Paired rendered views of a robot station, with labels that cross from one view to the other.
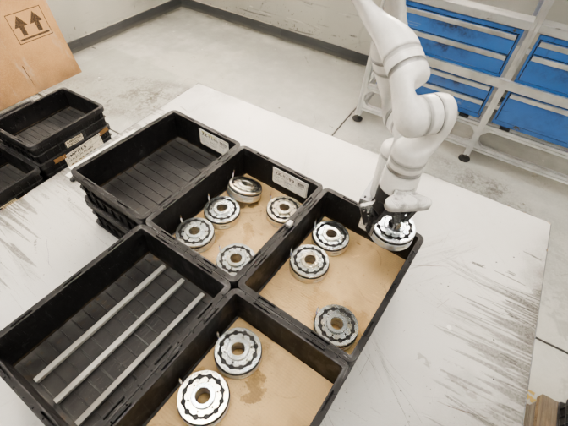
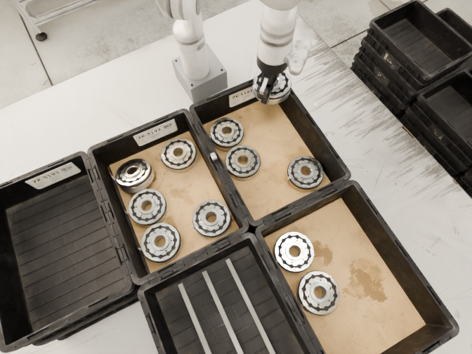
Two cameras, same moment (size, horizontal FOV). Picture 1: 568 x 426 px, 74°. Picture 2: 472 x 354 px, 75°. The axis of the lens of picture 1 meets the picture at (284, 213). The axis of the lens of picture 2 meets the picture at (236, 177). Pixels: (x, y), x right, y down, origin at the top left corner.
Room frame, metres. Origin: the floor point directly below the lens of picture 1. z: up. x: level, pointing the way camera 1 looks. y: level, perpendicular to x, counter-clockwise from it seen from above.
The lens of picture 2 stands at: (0.36, 0.25, 1.67)
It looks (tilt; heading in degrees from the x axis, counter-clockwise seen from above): 68 degrees down; 303
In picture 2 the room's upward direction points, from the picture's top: 1 degrees counter-clockwise
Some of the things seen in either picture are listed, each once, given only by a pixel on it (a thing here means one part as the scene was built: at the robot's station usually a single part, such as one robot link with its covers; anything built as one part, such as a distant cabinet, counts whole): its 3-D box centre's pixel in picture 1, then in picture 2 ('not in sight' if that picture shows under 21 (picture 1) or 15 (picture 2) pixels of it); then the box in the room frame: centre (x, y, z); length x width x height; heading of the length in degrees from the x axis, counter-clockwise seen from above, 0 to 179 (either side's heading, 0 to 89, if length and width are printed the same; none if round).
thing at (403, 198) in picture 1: (404, 181); (283, 43); (0.55, -0.23, 1.17); 0.11 x 0.09 x 0.06; 9
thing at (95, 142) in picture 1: (88, 155); not in sight; (1.38, 1.00, 0.41); 0.31 x 0.02 x 0.16; 153
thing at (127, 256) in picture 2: (239, 205); (164, 187); (0.67, 0.12, 0.92); 0.40 x 0.30 x 0.02; 149
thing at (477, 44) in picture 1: (439, 60); not in sight; (2.33, -0.89, 0.60); 0.72 x 0.03 x 0.56; 63
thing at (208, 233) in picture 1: (194, 232); (160, 241); (0.62, 0.24, 0.86); 0.10 x 0.10 x 0.01
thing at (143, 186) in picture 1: (164, 172); (61, 244); (0.83, 0.38, 0.87); 0.40 x 0.30 x 0.11; 149
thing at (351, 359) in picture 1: (335, 262); (265, 141); (0.52, -0.14, 0.92); 0.40 x 0.30 x 0.02; 149
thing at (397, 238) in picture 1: (394, 226); (272, 81); (0.58, -0.26, 1.00); 0.10 x 0.10 x 0.01
